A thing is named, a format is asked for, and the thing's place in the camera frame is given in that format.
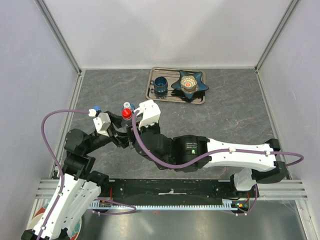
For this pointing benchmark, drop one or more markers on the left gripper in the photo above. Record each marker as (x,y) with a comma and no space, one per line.
(120,137)

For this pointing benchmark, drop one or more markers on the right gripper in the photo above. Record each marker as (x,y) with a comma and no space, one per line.
(153,127)

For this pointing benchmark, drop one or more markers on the clear unlabelled plastic bottle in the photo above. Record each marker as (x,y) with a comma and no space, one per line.
(125,123)

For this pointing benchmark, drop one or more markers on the red bottle cap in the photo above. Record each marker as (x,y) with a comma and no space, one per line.
(127,114)

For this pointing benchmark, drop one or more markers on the white bottle cap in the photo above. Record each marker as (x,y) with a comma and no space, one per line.
(126,105)

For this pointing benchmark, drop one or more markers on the blue tinted plastic bottle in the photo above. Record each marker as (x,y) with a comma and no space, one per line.
(97,109)

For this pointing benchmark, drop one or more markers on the labelled clear water bottle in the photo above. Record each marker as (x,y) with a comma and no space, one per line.
(132,107)

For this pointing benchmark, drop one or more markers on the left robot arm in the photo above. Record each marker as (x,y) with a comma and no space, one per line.
(78,187)

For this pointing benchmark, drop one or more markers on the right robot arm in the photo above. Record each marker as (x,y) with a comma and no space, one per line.
(258,163)

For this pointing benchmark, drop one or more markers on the metal tray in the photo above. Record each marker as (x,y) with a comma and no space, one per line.
(172,75)

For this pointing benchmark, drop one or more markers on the blue ceramic cup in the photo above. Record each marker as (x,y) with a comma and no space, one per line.
(160,85)

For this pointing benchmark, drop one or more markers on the patterned small bowl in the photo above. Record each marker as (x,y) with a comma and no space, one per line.
(188,83)

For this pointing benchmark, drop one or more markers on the blue star-shaped plate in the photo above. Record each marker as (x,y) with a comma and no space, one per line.
(201,88)

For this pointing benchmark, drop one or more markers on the red floral plate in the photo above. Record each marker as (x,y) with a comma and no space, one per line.
(75,232)

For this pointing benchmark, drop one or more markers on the white bowl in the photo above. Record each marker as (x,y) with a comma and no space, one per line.
(34,222)

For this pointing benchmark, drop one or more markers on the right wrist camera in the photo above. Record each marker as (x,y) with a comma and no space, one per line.
(150,112)

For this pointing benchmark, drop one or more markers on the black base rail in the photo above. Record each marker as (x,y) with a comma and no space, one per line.
(168,192)

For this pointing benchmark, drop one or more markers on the white cable duct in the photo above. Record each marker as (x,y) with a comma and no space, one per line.
(225,205)

